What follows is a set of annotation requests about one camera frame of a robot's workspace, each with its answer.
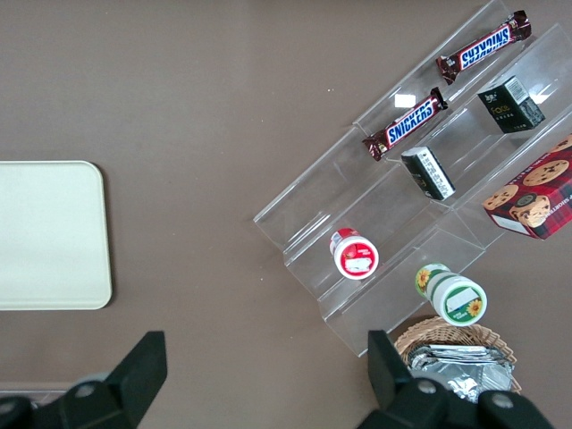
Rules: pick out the cream plastic tray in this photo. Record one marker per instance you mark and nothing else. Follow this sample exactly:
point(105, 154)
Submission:
point(49, 232)

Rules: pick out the green lid yogurt cup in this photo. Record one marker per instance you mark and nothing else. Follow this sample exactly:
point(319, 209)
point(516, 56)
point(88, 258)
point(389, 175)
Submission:
point(456, 297)

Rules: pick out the red lid yogurt cup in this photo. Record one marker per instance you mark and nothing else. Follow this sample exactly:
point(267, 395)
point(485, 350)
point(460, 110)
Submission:
point(355, 257)

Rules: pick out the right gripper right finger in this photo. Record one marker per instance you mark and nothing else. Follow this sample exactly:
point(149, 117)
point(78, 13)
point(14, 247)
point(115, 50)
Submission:
point(389, 371)

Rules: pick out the clear acrylic stepped shelf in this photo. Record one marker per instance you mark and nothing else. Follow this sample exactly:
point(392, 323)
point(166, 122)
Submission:
point(313, 210)

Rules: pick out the Snickers chocolate bar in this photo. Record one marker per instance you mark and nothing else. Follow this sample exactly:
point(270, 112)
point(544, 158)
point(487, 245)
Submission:
point(485, 44)
point(409, 121)

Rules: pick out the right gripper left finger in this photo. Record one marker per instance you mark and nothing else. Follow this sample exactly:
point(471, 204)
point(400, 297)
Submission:
point(134, 380)

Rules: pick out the light wicker basket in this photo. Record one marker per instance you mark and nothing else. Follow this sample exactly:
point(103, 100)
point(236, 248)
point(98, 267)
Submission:
point(487, 334)

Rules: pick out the red tartan cookie box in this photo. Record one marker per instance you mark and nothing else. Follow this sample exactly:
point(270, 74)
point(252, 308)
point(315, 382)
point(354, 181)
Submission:
point(536, 192)

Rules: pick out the small black carton box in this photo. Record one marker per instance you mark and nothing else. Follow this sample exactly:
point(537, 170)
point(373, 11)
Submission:
point(429, 174)
point(511, 107)

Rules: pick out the silver foil packets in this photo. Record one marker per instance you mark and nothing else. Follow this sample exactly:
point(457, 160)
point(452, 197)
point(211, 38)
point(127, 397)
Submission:
point(469, 371)

